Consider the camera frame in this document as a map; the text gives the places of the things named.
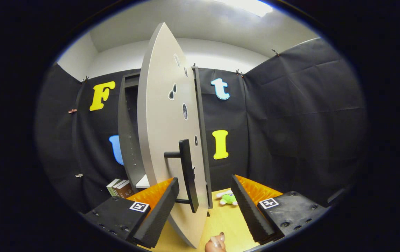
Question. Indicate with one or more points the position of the brown book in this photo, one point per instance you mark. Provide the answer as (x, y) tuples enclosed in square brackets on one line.
[(124, 189)]

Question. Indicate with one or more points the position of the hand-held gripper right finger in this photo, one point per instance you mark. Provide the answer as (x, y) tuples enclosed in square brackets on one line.
[(247, 210)]

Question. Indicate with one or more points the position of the grey cabinet body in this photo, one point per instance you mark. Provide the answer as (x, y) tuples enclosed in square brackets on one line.
[(128, 140)]

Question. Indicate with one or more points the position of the beige cabinet door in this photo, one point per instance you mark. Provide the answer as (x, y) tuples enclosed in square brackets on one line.
[(158, 115)]

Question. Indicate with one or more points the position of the long ceiling light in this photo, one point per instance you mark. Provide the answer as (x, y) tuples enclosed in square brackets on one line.
[(249, 6)]

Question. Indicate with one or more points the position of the green and white plush toy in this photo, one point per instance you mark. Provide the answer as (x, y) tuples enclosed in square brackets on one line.
[(228, 198)]

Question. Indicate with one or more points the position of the green book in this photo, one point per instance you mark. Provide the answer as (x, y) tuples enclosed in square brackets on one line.
[(112, 187)]

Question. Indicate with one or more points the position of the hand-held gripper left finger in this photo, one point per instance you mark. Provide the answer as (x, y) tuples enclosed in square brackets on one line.
[(161, 206)]

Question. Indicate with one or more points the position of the black backdrop cloth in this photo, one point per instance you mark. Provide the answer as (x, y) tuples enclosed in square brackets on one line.
[(308, 122)]

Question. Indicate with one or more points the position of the white cabinet shelf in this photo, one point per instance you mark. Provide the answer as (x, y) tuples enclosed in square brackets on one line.
[(144, 182)]

